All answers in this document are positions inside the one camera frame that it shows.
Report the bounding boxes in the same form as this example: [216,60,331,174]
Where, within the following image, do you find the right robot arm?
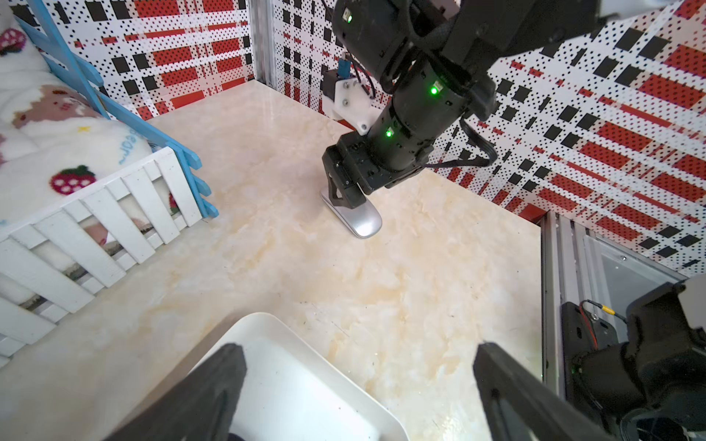
[323,1,705,222]

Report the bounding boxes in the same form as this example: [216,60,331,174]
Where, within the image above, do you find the aluminium front rail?
[539,211,691,398]

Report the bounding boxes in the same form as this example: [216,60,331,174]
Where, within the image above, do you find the strawberry print blanket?
[1,1,158,227]

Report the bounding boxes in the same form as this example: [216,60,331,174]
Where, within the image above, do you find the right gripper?
[322,132,425,209]

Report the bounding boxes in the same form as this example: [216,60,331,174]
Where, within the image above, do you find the silver mouse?
[321,189,382,239]

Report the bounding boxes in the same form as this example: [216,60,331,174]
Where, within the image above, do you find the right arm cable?
[424,118,498,170]

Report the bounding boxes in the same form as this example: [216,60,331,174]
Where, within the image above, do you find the white storage tray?
[205,312,408,440]

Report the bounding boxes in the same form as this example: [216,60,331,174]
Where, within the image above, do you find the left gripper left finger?
[108,344,247,440]

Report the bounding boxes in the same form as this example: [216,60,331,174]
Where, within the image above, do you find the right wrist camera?
[321,58,382,135]

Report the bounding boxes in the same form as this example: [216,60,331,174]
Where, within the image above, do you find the toy crib white blue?
[1,1,218,364]

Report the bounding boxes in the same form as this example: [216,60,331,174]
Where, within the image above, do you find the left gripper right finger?
[474,343,612,440]

